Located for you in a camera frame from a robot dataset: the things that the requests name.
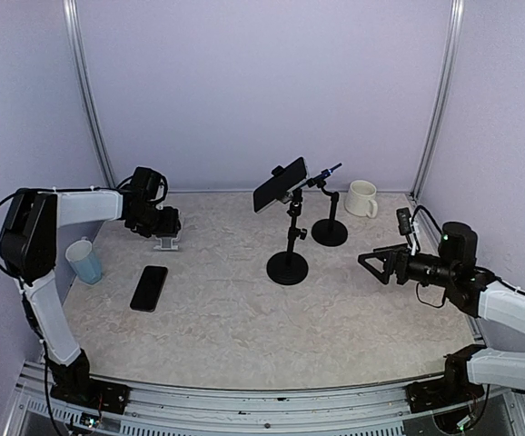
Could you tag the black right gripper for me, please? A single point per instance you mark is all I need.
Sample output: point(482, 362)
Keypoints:
point(380, 253)

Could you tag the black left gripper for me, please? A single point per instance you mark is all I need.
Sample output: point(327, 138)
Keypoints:
point(171, 223)

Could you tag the grey white folding phone stand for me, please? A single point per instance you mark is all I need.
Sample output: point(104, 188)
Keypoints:
point(170, 243)

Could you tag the black stand holding blue phone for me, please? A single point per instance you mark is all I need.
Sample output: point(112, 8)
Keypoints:
point(328, 232)

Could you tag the black telescopic phone stand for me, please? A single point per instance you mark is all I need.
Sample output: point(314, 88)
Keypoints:
point(289, 267)

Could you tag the black smartphone with silver edge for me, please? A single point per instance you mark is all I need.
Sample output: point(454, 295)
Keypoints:
point(278, 187)

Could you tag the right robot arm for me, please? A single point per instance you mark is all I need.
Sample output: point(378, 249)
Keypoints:
point(473, 290)

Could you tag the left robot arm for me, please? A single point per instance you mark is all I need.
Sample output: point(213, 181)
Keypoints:
point(28, 252)

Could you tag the cream ceramic mug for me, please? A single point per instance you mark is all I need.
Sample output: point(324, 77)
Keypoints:
point(360, 200)

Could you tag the translucent blue plastic cup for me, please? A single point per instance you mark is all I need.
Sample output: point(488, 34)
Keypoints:
point(84, 261)

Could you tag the front aluminium rail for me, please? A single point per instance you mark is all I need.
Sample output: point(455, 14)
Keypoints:
point(155, 409)

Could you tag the left aluminium frame post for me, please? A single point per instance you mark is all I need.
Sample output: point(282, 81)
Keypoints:
point(73, 28)

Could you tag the aluminium frame post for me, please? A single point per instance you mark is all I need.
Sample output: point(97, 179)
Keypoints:
point(451, 47)
point(73, 28)

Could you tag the right aluminium frame post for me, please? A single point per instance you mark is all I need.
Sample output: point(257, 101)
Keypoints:
point(451, 47)

